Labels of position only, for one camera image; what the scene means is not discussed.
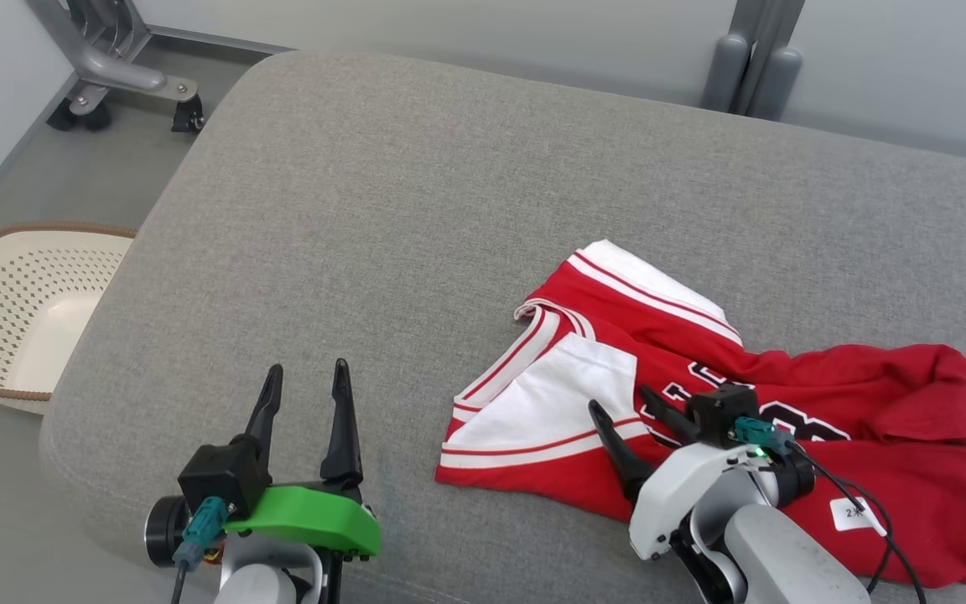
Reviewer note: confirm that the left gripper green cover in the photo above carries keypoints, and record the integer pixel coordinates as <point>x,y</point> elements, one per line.
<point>307,516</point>

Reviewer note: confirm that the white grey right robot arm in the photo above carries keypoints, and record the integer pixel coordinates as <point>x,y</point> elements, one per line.
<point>785,562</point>

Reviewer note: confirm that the grey wheeled stand base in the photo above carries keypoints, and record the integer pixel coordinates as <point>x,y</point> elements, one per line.
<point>114,71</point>

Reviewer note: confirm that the grey partition post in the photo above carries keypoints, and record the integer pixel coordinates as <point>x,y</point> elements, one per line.
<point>739,59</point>

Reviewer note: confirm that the cream perforated laundry basket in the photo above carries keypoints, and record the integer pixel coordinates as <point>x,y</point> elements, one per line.
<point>22,310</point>

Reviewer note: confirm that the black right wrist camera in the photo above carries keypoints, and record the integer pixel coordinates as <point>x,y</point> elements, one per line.
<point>718,411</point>

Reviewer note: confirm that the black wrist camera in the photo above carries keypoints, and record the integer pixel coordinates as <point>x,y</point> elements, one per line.
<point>718,411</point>
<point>219,474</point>

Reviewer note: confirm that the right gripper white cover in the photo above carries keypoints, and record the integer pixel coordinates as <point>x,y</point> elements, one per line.
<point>684,486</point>

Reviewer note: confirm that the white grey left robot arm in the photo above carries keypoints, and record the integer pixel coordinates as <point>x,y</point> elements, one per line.
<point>257,579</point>

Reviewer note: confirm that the red jersey with white sleeves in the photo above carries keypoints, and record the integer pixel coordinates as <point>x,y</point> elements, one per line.
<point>911,403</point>

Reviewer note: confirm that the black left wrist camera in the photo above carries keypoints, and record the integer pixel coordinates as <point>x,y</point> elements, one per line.
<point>219,474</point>

